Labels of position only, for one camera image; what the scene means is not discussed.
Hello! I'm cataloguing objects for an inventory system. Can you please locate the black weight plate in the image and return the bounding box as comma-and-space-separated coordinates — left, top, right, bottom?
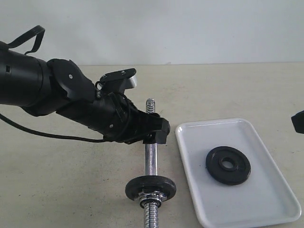
206, 146, 251, 186
125, 175, 177, 200

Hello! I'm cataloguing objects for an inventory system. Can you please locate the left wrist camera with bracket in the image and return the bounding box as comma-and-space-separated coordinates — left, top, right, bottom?
95, 68, 137, 93

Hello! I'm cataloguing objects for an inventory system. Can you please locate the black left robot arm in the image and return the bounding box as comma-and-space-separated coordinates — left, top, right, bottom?
0, 43, 170, 144

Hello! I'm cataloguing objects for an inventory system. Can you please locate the chrome dumbbell bar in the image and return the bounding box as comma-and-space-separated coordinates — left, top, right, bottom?
138, 98, 164, 228

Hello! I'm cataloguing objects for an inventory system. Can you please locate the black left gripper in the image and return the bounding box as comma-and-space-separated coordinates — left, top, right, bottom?
56, 94, 170, 144

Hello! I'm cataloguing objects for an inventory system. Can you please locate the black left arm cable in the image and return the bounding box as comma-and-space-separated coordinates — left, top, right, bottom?
0, 113, 105, 143

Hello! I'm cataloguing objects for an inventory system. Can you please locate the white plastic tray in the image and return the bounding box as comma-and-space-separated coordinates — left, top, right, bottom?
175, 118, 301, 228

